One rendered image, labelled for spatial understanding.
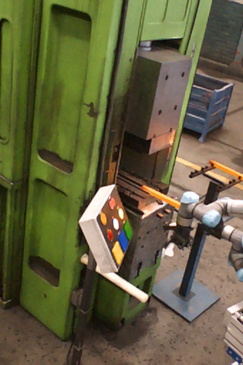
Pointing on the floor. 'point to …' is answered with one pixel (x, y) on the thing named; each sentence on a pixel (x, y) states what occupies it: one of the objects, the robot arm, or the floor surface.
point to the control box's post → (85, 307)
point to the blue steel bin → (208, 104)
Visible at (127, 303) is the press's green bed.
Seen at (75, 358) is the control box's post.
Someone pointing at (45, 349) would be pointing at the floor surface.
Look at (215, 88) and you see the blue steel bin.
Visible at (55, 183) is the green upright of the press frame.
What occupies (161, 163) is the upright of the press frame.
